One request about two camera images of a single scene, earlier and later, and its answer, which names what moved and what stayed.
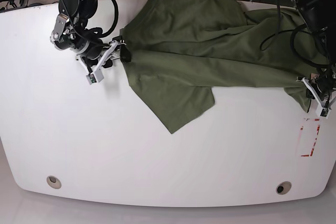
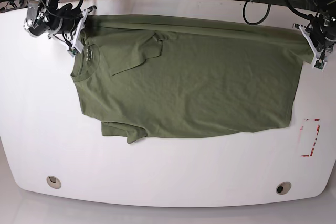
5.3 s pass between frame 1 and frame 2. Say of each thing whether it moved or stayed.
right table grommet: stayed
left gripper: moved
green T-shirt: moved
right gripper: moved
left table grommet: stayed
